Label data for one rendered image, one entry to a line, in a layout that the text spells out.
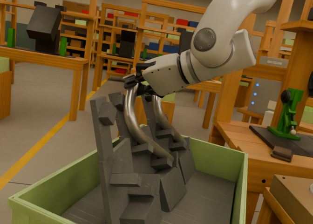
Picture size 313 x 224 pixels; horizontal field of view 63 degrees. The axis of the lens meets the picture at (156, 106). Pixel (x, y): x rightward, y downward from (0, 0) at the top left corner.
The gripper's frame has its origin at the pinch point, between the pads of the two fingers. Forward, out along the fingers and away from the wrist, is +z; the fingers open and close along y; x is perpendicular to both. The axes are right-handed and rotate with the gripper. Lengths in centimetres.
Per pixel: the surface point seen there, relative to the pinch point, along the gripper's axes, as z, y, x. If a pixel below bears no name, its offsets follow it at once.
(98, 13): 519, -255, -811
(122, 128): 4.3, -3.4, 10.8
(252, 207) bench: -10, -76, 8
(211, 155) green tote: -5.6, -42.1, 0.4
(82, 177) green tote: 15.9, -5.2, 22.3
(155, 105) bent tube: 0.6, -11.7, -2.2
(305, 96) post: -43, -104, -67
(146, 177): -0.2, -11.3, 21.6
